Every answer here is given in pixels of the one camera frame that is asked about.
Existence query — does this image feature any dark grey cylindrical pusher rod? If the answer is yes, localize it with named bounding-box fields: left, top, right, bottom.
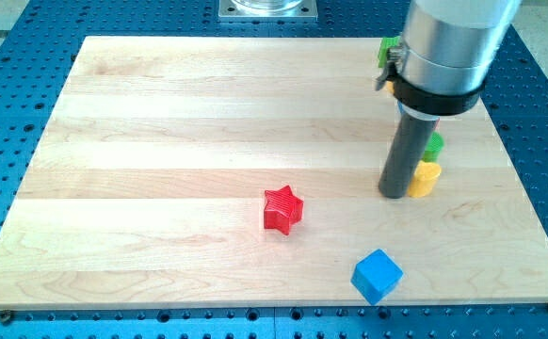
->
left=379, top=113, right=438, bottom=199

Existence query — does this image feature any yellow block behind arm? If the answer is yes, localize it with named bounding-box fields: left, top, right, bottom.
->
left=385, top=81, right=395, bottom=94

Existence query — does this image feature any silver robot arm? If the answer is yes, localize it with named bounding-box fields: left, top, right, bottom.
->
left=377, top=0, right=521, bottom=199

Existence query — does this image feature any yellow heart block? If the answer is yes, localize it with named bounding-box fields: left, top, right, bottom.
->
left=407, top=161, right=443, bottom=198

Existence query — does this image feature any red star block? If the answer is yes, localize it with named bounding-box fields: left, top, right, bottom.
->
left=264, top=186, right=304, bottom=235

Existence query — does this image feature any green cylinder block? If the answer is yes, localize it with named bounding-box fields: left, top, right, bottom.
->
left=422, top=132, right=444, bottom=162

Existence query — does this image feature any green block at top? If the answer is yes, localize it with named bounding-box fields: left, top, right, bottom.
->
left=378, top=36, right=402, bottom=69

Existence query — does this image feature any blue cube block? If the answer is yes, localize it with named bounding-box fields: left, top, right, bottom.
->
left=350, top=249, right=404, bottom=305

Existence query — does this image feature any wooden board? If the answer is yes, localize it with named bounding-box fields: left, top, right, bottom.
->
left=0, top=37, right=548, bottom=310

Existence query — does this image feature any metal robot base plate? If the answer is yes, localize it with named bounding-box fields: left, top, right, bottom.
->
left=218, top=0, right=318, bottom=22

